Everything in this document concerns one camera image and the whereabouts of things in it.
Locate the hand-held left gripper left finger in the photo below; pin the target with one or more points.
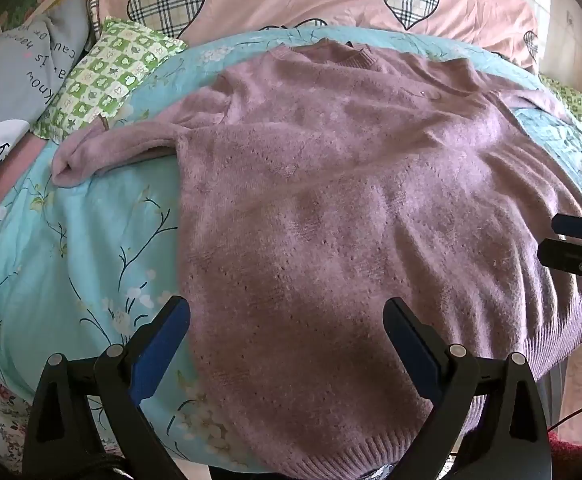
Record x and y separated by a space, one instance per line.
157 352

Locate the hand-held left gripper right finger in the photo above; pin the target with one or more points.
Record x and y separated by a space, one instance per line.
412 347

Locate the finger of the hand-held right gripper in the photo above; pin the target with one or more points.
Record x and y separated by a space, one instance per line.
568 257
578 226

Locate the mauve knitted sweater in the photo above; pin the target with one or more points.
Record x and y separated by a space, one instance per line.
321 185

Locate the green checked pillow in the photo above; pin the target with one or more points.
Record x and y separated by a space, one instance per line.
101 75
578 105

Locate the light blue floral bedsheet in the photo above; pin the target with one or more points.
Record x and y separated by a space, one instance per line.
96 220

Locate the dark red cloth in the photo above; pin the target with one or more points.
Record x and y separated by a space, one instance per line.
571 455

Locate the grey printed pillow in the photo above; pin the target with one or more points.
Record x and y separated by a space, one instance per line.
6 75

